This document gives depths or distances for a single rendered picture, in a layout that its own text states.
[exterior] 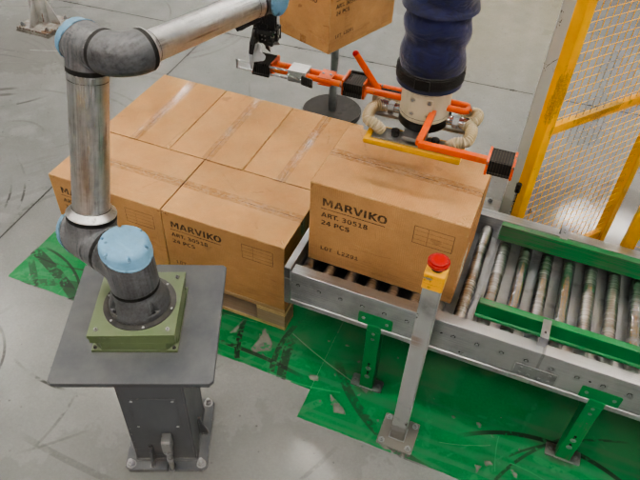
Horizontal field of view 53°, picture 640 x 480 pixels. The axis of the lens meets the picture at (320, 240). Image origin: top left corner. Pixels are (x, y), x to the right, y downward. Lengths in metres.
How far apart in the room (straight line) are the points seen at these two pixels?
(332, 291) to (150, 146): 1.28
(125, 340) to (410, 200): 1.07
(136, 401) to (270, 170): 1.26
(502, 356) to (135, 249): 1.37
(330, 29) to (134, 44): 2.19
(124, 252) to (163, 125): 1.58
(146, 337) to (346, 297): 0.82
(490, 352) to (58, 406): 1.79
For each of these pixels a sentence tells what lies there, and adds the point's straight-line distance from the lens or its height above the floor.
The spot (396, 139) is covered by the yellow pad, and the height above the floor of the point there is 1.16.
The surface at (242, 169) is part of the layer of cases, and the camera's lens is 3.09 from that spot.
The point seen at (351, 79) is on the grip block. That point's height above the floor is 1.28.
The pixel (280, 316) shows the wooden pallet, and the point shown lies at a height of 0.09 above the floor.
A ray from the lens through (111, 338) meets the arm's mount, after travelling 2.10.
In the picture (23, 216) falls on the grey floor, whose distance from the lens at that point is 3.91.
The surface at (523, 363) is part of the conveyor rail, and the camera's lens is 2.50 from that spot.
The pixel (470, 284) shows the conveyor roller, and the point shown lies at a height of 0.55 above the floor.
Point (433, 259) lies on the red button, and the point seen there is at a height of 1.04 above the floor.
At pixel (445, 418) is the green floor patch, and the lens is 2.90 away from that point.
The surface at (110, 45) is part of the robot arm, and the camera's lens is 1.75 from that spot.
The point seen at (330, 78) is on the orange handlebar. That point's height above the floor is 1.28.
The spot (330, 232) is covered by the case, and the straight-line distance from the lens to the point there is 2.49.
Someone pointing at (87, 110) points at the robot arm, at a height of 1.46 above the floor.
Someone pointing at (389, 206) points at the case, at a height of 0.94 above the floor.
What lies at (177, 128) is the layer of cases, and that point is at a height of 0.54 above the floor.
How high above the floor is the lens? 2.43
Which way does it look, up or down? 44 degrees down
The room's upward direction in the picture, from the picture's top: 3 degrees clockwise
